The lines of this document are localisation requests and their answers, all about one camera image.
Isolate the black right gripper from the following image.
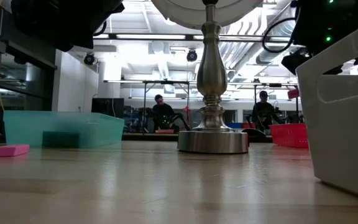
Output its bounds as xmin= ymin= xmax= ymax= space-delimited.
xmin=280 ymin=49 xmax=313 ymax=75

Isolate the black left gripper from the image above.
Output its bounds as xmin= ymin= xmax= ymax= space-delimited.
xmin=11 ymin=0 xmax=126 ymax=52

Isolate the person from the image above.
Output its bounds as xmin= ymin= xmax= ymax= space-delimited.
xmin=251 ymin=90 xmax=285 ymax=132
xmin=149 ymin=94 xmax=180 ymax=131

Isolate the red plastic basket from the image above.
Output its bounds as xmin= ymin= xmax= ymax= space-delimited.
xmin=268 ymin=123 xmax=310 ymax=149

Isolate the black rounded object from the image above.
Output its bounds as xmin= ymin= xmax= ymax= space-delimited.
xmin=241 ymin=127 xmax=272 ymax=143

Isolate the silver lamp with white shade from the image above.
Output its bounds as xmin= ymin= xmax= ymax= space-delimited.
xmin=150 ymin=0 xmax=264 ymax=155

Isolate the light grey plastic bin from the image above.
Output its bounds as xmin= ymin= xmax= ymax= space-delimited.
xmin=295 ymin=18 xmax=358 ymax=203

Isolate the black computer monitor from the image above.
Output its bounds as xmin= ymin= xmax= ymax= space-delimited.
xmin=91 ymin=97 xmax=126 ymax=118

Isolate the teal translucent plastic bin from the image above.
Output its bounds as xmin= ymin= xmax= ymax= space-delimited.
xmin=3 ymin=110 xmax=126 ymax=149

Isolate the black background table frame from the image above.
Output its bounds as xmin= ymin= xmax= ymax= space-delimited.
xmin=228 ymin=82 xmax=300 ymax=125
xmin=103 ymin=80 xmax=191 ymax=134

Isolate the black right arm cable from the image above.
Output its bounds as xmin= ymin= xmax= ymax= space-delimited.
xmin=261 ymin=17 xmax=298 ymax=54

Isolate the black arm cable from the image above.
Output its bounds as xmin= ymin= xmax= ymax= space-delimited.
xmin=261 ymin=17 xmax=298 ymax=54
xmin=92 ymin=20 xmax=109 ymax=37

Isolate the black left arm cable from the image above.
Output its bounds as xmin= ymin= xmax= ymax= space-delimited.
xmin=92 ymin=20 xmax=109 ymax=37

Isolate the black aluminium table frame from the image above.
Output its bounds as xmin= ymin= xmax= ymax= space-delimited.
xmin=123 ymin=133 xmax=180 ymax=142

